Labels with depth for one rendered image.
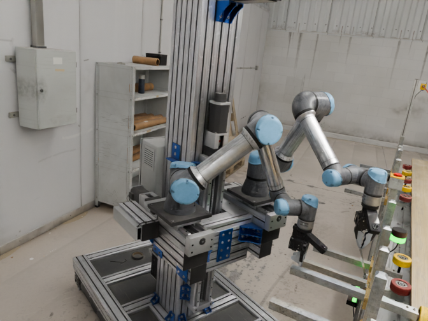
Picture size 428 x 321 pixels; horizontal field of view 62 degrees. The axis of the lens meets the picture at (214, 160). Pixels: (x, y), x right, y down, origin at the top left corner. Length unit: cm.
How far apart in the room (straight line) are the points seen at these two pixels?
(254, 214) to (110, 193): 231
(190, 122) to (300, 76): 773
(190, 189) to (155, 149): 61
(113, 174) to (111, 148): 28
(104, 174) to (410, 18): 749
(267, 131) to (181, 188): 41
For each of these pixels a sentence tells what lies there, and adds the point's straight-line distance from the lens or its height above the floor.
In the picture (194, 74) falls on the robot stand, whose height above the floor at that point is 165.
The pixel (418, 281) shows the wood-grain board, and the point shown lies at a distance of 186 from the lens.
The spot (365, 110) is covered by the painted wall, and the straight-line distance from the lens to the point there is 933.
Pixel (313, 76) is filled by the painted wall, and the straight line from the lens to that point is 935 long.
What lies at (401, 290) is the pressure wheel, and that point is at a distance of 175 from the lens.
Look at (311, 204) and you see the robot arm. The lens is 166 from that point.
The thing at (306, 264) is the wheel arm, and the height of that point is 85.
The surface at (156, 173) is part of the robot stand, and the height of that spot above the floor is 108.
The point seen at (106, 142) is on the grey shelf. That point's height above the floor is 76.
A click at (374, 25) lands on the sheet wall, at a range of 933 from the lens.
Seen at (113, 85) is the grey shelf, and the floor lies 135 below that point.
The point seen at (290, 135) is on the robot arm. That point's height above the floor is 138.
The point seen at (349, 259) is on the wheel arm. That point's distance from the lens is 203.
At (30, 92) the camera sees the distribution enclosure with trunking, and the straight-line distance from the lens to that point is 306.
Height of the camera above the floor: 176
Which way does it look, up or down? 17 degrees down
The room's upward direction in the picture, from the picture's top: 6 degrees clockwise
